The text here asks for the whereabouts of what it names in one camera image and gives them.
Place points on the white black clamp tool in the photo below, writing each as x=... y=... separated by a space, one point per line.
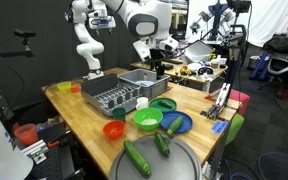
x=221 y=96

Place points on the metal bucket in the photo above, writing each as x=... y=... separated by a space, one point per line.
x=254 y=62

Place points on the large grey round plate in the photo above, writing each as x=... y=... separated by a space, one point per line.
x=177 y=163

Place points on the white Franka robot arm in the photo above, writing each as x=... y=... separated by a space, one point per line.
x=87 y=50

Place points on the office chair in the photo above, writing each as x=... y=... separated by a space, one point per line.
x=284 y=66

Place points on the black camera on mount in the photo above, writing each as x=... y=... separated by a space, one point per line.
x=24 y=33

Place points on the blue stand legs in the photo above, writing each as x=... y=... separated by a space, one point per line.
x=258 y=66

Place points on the blue tape patch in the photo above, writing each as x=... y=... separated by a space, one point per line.
x=220 y=127

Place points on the white plastic bottle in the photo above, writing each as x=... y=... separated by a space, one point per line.
x=215 y=62

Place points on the green bowl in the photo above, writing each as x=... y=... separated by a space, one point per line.
x=139 y=116

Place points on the black keyboard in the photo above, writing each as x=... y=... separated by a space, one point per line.
x=175 y=61

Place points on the black camera atop frame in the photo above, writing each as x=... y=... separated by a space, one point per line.
x=239 y=6

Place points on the red bowl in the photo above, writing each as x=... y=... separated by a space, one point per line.
x=114 y=129

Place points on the black metal camera frame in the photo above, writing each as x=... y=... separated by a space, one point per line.
x=232 y=63

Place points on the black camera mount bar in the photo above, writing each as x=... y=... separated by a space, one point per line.
x=7 y=54

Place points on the white rounded machine housing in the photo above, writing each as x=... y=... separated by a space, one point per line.
x=0 y=150

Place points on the grey plastic bin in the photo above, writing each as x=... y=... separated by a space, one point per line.
x=157 y=88

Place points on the medium light green zucchini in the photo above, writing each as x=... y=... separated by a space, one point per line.
x=175 y=125

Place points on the white bowl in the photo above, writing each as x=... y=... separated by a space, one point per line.
x=194 y=67

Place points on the blue plate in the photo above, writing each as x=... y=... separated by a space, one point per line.
x=186 y=125

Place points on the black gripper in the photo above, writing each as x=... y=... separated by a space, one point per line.
x=157 y=58

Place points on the small yellow bowl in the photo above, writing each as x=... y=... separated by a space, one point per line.
x=64 y=86

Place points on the orange plastic cup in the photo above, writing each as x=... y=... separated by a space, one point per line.
x=26 y=135

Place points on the dark green cup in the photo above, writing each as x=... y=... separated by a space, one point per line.
x=119 y=114

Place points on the short green zucchini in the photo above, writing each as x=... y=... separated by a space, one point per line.
x=162 y=144

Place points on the white mug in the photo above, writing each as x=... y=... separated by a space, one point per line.
x=142 y=102

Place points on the yellow toy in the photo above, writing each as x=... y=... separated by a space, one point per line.
x=184 y=70

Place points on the green plate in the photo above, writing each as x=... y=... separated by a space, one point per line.
x=155 y=106

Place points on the small orange bowl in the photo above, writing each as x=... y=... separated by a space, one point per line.
x=75 y=89

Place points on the grey dish rack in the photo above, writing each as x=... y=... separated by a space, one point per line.
x=97 y=85

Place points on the aluminium extrusion bracket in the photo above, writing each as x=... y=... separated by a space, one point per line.
x=35 y=150

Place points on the blue light stand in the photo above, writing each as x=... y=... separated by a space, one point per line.
x=215 y=15

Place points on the green stool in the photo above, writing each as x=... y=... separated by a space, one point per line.
x=235 y=126

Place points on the pale plate in bin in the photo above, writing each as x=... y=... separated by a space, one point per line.
x=145 y=83

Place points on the black jacket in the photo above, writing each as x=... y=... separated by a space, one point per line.
x=284 y=43

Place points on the pink stool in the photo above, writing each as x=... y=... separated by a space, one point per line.
x=240 y=100

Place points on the long green zucchini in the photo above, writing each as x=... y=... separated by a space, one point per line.
x=136 y=157

